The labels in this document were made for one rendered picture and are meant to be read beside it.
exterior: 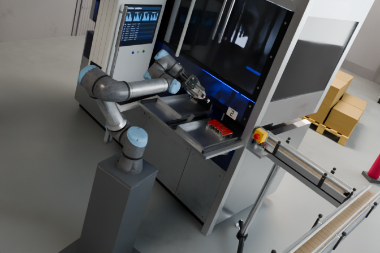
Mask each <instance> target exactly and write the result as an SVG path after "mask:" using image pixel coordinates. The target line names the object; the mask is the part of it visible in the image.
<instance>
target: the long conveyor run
mask: <svg viewBox="0 0 380 253"><path fill-rule="evenodd" d="M371 186H372V185H369V186H368V187H366V186H364V187H363V188H362V189H360V190H359V191H358V192H357V193H356V194H354V192H355V191H356V190H357V189H356V188H355V187H354V188H353V189H352V190H353V191H352V192H351V193H350V195H349V197H348V198H347V200H346V201H345V202H344V203H343V204H342V205H340V206H339V207H338V208H337V209H335V210H334V211H333V212H332V213H331V214H329V215H328V216H327V217H325V218H324V219H323V220H322V221H320V219H321V218H322V217H323V215H322V214H319V215H318V217H319V218H317V220H316V222H315V223H314V225H313V226H312V228H311V230H310V231H308V232H307V233H305V234H304V235H303V236H302V237H301V238H299V239H298V240H297V241H296V242H294V243H293V244H292V245H290V247H288V248H287V249H286V250H284V251H283V252H282V253H331V252H332V251H333V250H335V249H336V248H337V246H338V245H339V244H340V243H341V242H342V241H343V240H344V239H345V238H346V237H347V236H348V235H349V234H350V233H351V232H352V231H353V230H354V229H355V228H356V227H357V226H358V225H359V224H360V223H361V222H362V221H363V220H364V219H365V218H367V217H368V216H369V215H370V214H371V213H372V212H373V211H374V210H375V209H376V207H377V205H378V204H379V203H380V196H378V195H379V194H380V191H379V192H378V193H376V194H375V193H373V192H372V191H370V190H369V189H370V188H371ZM352 195H353V196H352Z"/></svg>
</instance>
